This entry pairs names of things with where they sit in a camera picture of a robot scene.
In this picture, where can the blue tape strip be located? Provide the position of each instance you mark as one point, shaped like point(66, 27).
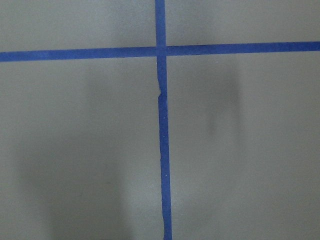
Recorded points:
point(164, 150)
point(75, 54)

